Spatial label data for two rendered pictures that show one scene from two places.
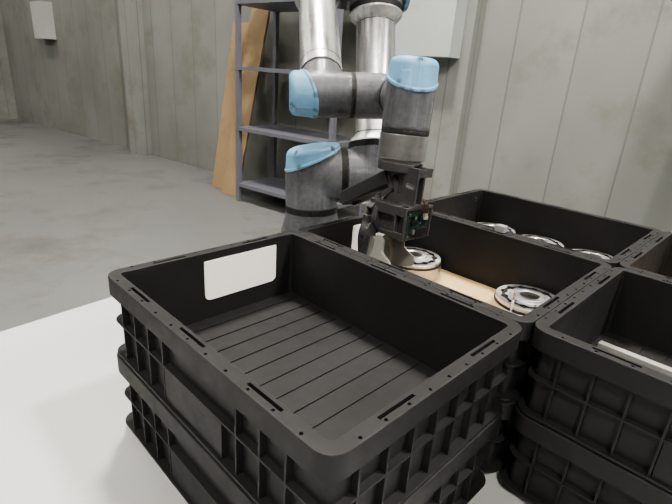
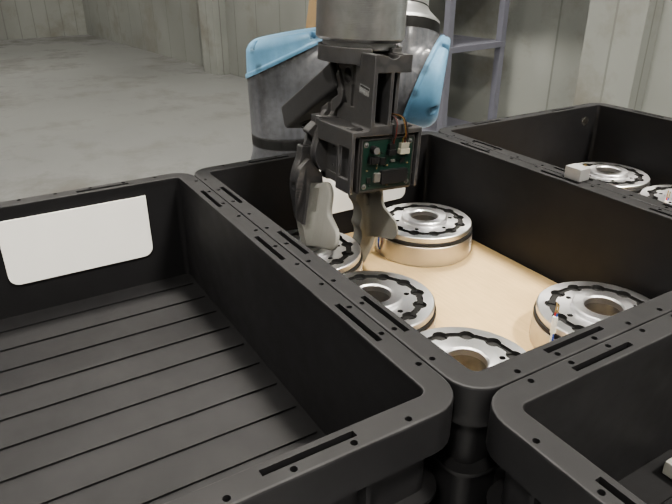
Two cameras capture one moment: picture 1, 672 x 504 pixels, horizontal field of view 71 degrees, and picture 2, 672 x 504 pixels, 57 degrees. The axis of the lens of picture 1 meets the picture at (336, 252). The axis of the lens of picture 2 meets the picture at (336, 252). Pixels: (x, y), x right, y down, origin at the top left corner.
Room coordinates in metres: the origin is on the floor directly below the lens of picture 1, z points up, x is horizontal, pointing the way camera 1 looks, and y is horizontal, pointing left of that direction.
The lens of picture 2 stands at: (0.22, -0.21, 1.12)
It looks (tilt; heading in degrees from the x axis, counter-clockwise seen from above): 26 degrees down; 15
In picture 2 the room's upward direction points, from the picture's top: straight up
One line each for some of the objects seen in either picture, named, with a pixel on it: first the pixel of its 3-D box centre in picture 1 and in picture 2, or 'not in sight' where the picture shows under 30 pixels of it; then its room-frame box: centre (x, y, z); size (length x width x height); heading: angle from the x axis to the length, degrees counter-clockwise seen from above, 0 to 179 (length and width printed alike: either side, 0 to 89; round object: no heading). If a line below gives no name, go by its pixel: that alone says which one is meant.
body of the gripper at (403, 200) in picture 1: (399, 200); (360, 117); (0.75, -0.10, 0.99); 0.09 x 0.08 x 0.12; 46
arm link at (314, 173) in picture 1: (315, 174); (295, 80); (1.03, 0.06, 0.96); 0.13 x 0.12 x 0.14; 96
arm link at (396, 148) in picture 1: (403, 148); (364, 18); (0.76, -0.09, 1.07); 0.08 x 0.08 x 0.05
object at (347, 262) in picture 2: not in sight; (308, 251); (0.73, -0.05, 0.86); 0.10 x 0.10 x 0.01
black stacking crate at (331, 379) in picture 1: (301, 344); (77, 383); (0.49, 0.03, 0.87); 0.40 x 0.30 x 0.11; 46
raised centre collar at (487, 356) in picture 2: not in sight; (465, 363); (0.58, -0.21, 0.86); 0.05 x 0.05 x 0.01
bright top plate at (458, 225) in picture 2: (413, 257); (423, 221); (0.84, -0.15, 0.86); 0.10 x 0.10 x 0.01
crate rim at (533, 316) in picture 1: (447, 253); (441, 218); (0.71, -0.18, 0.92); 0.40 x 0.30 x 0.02; 46
